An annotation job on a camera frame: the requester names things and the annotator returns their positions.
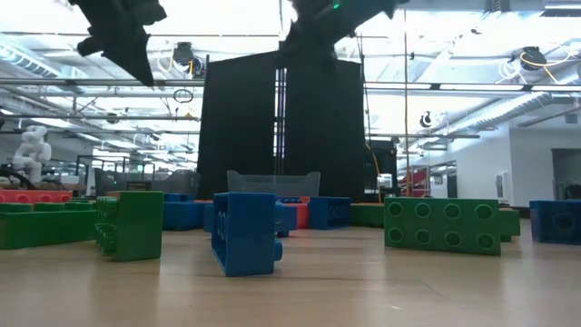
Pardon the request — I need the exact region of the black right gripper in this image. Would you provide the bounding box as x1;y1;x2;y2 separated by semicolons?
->
276;0;360;65

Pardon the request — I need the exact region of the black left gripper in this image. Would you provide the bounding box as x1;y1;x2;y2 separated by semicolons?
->
67;0;168;87

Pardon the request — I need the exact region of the green long toy brick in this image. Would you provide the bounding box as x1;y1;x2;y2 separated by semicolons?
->
350;203;386;229
0;202;98;251
94;190;165;263
383;196;502;257

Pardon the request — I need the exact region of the black partition panel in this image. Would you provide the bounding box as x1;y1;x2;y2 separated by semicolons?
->
283;45;367;203
196;51;278;201

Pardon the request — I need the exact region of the thin vertical pole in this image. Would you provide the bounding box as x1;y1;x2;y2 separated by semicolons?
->
402;0;410;197

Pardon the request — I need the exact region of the white robot figure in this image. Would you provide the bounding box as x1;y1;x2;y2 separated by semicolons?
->
12;124;53;183

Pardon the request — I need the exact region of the black equipment cabinet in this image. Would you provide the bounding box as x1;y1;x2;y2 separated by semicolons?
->
364;139;399;204

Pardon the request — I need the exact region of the grey translucent plastic bin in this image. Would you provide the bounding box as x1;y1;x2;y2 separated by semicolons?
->
94;167;202;197
226;170;321;198

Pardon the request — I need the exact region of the red tool cart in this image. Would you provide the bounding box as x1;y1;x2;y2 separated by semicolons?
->
398;167;431;198

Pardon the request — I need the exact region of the green square toy brick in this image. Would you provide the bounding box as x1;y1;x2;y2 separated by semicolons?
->
498;207;522;243

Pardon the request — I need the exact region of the hanging black cable loop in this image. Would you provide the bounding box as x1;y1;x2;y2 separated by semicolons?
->
172;87;195;104

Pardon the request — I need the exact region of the yellow cable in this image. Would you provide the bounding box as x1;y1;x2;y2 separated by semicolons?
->
365;142;382;203

